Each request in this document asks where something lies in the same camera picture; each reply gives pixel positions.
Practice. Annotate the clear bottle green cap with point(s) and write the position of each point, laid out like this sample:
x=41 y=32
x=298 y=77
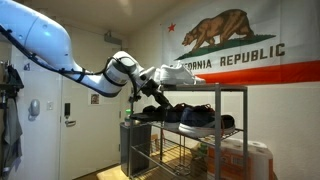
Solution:
x=127 y=118

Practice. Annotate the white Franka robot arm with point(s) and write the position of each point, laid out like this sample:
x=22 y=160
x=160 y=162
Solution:
x=50 y=43

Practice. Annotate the small wall photo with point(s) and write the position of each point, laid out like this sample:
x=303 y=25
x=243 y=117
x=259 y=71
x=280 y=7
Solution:
x=95 y=99

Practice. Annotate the white door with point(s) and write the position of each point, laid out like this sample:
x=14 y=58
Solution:
x=93 y=140

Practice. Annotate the orange paper towel package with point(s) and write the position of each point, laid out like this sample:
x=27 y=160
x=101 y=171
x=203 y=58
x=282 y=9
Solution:
x=243 y=160

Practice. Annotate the grey metal shoe rack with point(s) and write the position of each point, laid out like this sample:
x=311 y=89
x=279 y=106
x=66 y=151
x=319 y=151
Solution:
x=217 y=116

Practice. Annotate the black sandal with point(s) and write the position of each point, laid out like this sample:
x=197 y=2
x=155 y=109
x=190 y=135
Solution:
x=143 y=116
x=151 y=109

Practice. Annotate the black hanging bag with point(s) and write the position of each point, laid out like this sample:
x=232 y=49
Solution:
x=11 y=81

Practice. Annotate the California Republic bear flag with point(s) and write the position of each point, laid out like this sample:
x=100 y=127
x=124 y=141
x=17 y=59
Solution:
x=253 y=56

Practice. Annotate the grey door closer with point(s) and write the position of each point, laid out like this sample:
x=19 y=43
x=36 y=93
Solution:
x=112 y=38

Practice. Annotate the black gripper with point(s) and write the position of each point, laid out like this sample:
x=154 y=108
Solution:
x=152 y=89

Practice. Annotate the grey plastic bin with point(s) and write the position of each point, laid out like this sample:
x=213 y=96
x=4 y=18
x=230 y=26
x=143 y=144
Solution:
x=138 y=146

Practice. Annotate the grey hanging clothes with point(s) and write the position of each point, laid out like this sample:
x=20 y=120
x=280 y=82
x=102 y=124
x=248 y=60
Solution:
x=11 y=136

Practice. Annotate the white light switch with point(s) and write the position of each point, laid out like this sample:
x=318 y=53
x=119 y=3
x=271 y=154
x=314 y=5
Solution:
x=50 y=106

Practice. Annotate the navy sneaker white sole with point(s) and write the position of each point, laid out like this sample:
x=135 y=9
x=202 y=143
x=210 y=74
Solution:
x=174 y=117
x=203 y=123

